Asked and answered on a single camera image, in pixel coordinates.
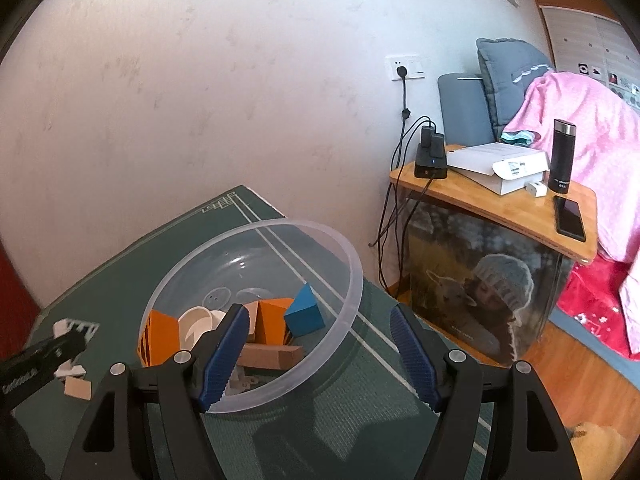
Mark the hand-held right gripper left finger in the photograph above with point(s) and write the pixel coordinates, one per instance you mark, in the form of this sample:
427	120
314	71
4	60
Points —
225	355

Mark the red printed bedsheet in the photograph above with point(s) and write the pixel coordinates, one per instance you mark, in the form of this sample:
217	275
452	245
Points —
595	295

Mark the white charger plug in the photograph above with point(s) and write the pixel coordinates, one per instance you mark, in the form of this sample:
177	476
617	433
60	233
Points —
89	331

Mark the black smartphone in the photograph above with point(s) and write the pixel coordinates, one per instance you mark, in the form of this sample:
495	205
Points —
569	217

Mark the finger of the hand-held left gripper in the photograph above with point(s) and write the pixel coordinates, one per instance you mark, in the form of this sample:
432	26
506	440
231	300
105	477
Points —
60	350

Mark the pink blanket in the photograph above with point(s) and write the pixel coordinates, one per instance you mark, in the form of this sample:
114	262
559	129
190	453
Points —
600	150

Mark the small white charger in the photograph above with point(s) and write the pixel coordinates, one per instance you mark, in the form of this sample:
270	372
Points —
535	191

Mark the printed photo panel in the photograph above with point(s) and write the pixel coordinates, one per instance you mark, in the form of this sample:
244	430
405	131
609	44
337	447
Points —
475	285

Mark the grey pillow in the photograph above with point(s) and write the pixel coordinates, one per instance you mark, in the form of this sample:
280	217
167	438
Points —
505	85

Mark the black battery charger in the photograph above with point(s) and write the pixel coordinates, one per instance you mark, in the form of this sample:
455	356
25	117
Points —
430	167

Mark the blue wooden block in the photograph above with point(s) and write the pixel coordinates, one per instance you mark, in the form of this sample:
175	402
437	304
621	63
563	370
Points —
305	312

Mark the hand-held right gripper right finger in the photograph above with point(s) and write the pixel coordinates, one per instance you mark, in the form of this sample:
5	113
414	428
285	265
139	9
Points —
415	355

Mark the white cardboard box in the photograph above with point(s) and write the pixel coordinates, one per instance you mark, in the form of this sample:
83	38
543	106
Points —
480	160

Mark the small white-topped cardboard box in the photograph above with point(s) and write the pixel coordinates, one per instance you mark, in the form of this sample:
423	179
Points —
77	389

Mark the white wall socket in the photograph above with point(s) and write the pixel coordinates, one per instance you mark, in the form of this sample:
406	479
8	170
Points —
412	67

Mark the orange striped box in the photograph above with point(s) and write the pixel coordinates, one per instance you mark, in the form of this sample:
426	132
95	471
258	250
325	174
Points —
162	335

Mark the black thermos bottle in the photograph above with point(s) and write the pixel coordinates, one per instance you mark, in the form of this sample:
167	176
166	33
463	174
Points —
561	160

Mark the clear plastic bowl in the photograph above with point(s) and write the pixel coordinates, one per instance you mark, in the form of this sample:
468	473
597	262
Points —
240	270

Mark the red quilted blanket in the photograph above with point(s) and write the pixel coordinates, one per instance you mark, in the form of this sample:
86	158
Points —
12	295

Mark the yellow cloth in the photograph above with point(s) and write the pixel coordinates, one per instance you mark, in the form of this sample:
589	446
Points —
595	450

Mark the white plastic piece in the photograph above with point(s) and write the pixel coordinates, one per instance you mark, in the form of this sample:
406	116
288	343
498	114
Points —
245	382

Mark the wooden side table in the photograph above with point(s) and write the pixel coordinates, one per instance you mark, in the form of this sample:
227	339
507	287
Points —
480	202

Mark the white wardrobe door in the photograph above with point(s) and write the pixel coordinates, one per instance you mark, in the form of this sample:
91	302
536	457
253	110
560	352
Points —
575	35

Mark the tan wooden rectangular block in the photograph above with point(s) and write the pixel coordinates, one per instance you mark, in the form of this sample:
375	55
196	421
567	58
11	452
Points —
270	357

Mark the teal striped cloth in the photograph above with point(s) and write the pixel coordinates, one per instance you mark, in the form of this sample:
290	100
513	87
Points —
520	137

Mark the orange cardboard box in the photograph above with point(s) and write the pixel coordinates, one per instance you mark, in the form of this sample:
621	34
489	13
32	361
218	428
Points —
272	320

